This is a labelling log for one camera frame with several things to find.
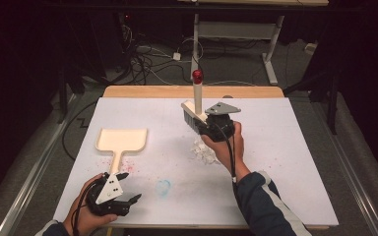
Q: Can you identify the person's right hand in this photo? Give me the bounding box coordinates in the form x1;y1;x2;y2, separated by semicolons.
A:
200;121;245;183

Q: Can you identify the tangle of floor cables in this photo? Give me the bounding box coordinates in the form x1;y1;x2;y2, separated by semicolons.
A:
116;23;208;87

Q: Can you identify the white board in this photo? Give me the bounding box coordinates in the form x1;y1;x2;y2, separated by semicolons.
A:
52;96;340;227

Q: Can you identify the hand-held gripper black cable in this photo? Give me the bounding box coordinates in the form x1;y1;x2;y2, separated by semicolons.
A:
71;181;95;236
211;122;239;195

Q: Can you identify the aluminium floor rail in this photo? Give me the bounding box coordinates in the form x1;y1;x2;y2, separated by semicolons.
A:
0;94;80;236
311;101;378;236

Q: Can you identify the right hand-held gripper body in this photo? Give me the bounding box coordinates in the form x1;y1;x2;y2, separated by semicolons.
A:
205;101;242;143

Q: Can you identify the black floor cable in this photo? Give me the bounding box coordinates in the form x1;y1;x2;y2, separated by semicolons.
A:
61;99;97;161

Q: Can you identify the person's left hand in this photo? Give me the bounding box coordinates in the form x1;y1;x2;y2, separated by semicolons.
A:
62;173;119;236

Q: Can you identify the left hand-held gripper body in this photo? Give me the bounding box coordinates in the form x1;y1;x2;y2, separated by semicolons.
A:
86;172;132;217

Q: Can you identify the left hand-held gripper black cable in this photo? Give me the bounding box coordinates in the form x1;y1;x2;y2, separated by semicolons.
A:
71;181;95;236

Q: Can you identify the pile of white paper scraps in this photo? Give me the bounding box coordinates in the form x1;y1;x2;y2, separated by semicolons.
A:
190;137;221;165

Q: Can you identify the right hand-held gripper black cable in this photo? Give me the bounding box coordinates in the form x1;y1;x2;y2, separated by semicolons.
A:
211;122;239;195

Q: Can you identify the white metal desk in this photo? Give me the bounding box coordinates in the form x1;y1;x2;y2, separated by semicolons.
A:
176;0;330;87

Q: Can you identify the black metal stand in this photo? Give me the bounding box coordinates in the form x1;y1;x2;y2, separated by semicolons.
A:
283;72;340;136

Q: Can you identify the cream plastic dustpan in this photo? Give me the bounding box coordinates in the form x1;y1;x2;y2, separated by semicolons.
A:
94;128;148;175

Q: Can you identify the cream brush with red tip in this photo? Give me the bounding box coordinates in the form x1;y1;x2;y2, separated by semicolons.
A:
180;68;210;133

